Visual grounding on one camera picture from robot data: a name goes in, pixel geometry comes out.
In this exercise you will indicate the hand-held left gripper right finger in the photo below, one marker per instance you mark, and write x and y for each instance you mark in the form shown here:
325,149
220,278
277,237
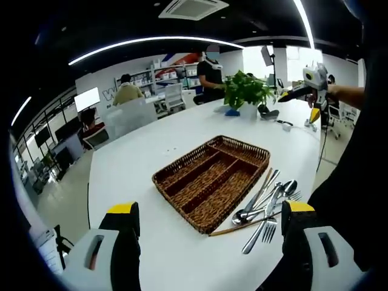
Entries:
297,257

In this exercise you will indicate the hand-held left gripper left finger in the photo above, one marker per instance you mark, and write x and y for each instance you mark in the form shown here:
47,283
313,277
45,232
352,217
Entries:
124,257

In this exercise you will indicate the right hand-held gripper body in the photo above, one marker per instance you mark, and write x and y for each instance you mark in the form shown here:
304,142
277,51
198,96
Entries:
318,80

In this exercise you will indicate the brown wicker storage tray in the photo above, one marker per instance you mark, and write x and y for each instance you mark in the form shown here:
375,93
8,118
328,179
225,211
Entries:
212,182

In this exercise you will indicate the white storage shelf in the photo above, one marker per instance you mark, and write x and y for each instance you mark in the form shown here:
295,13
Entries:
191,72

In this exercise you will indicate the person's right hand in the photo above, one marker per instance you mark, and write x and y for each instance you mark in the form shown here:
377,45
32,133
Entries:
333,92

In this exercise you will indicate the small white device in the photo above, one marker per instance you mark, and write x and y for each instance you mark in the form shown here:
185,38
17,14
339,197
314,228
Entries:
313,128

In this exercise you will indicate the black grey curved device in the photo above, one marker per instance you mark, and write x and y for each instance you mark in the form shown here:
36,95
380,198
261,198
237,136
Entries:
269,114

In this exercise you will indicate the studio light on stand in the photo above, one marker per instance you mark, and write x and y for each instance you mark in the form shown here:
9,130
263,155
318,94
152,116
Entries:
266,54

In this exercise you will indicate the green potted plant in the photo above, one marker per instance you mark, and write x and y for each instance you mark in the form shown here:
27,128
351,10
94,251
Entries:
245,91

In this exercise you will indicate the ceiling light strip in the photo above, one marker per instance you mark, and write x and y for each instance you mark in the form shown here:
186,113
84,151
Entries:
22,110
304,18

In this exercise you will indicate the person's black shirt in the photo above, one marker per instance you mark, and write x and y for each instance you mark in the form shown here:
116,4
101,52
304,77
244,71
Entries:
348,182

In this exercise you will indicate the white laptop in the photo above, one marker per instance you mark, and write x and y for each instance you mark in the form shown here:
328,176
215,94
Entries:
45,251

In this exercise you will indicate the white mesh office chair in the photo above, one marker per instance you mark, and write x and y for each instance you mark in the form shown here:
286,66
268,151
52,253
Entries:
97,138
174,94

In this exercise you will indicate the long curved ceiling light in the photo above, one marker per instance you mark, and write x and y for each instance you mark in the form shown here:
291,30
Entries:
182,38

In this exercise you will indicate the ceiling air conditioner vent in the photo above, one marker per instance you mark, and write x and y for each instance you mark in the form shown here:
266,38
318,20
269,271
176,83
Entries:
194,9

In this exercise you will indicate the black monitor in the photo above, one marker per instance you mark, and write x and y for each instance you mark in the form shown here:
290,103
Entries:
42,136
65,130

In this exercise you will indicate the white translucent desk partition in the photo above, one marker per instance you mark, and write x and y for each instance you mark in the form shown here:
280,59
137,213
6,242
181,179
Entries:
130,116

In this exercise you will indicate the white display screen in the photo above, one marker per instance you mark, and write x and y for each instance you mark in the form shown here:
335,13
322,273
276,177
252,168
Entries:
87,99

